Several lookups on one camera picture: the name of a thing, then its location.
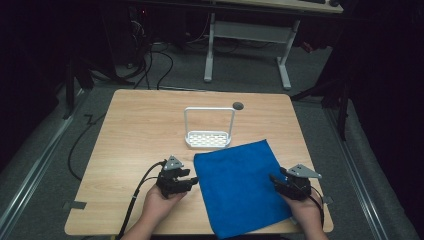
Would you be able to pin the black keyboard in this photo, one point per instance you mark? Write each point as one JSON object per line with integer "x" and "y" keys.
{"x": 312, "y": 1}

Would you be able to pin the grey round table grommet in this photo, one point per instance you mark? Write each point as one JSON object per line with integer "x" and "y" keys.
{"x": 238, "y": 106}

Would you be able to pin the white-framed desk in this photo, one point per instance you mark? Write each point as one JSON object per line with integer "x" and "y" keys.
{"x": 253, "y": 31}

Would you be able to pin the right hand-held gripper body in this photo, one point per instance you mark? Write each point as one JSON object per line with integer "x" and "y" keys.
{"x": 298, "y": 186}

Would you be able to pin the person's left hand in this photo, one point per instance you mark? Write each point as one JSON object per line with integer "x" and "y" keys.
{"x": 156, "y": 206}

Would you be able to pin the grey tape piece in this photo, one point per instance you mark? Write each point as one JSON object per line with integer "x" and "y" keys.
{"x": 76, "y": 205}
{"x": 327, "y": 200}

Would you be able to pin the metal floor rail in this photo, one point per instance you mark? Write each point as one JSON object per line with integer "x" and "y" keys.
{"x": 356, "y": 173}
{"x": 36, "y": 166}

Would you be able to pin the dark tripod stand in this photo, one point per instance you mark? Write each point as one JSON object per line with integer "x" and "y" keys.
{"x": 336, "y": 96}
{"x": 78, "y": 83}

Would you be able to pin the person's right hand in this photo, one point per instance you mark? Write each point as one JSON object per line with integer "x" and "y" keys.
{"x": 306, "y": 213}

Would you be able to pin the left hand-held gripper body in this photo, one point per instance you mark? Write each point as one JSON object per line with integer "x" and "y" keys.
{"x": 169, "y": 181}

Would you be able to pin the blue cloth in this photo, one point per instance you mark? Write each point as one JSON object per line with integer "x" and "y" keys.
{"x": 236, "y": 186}

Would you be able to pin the black computer mouse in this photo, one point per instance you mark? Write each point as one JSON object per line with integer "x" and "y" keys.
{"x": 334, "y": 3}

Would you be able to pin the dark computer tower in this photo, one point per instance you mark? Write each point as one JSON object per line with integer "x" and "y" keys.
{"x": 125, "y": 36}

